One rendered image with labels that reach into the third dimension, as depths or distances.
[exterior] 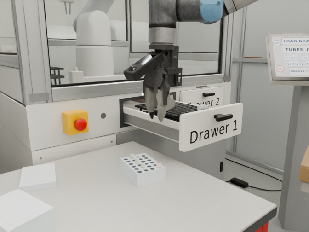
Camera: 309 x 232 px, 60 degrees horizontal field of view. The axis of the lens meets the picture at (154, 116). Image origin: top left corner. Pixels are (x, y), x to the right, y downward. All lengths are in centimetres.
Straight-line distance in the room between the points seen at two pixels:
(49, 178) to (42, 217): 22
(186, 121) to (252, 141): 214
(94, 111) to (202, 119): 38
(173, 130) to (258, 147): 208
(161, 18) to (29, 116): 48
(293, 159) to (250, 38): 142
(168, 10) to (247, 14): 216
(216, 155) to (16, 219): 114
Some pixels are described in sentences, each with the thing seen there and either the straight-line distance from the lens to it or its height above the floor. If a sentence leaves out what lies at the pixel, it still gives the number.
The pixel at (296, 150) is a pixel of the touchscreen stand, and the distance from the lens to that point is 173.
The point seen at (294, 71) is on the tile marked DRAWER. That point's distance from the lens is 155.
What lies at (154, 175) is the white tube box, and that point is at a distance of 73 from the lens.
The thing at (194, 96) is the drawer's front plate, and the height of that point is 90.
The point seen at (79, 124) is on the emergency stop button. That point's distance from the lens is 87.
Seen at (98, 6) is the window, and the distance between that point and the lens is 99.
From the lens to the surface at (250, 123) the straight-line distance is 284.
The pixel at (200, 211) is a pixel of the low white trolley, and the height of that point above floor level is 76.
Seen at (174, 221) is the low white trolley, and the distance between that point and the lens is 60.
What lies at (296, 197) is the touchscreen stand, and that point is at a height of 26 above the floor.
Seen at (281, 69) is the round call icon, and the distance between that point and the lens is 153.
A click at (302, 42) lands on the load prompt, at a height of 115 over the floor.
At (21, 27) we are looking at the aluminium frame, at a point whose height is 117.
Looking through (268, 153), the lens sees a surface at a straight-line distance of 281.
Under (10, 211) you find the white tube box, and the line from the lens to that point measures 59.
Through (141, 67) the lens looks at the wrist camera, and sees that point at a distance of 70.
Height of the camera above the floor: 110
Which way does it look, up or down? 14 degrees down
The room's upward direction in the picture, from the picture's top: straight up
